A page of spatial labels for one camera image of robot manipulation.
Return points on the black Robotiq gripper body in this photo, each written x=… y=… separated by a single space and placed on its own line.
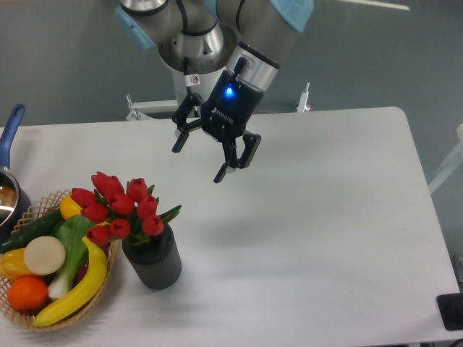
x=229 y=107

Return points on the red tulip bouquet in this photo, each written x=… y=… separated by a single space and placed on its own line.
x=126 y=212

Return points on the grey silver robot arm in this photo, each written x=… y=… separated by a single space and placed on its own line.
x=223 y=56

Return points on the dark grey ribbed vase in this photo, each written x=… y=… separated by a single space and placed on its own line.
x=159 y=265

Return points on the silver clamp screw right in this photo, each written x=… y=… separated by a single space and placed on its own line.
x=303 y=105

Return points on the yellow lemon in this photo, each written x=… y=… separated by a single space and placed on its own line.
x=69 y=208

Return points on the woven wicker basket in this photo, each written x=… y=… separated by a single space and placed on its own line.
x=38 y=209

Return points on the green bok choy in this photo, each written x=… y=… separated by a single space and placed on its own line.
x=70 y=234

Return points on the green cucumber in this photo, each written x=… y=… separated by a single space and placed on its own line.
x=42 y=226

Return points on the red fruit in basket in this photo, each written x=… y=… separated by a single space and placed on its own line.
x=82 y=272

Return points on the round beige bun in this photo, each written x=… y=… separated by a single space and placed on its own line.
x=44 y=255

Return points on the yellow banana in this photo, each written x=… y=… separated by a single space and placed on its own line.
x=82 y=293

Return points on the yellow bell pepper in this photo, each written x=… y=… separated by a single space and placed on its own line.
x=13 y=265

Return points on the orange fruit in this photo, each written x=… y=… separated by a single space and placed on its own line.
x=27 y=293

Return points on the black device at table edge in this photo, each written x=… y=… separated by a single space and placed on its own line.
x=450 y=308

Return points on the blue handled saucepan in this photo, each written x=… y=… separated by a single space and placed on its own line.
x=14 y=201

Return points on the white frame at right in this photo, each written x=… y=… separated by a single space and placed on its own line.
x=448 y=165

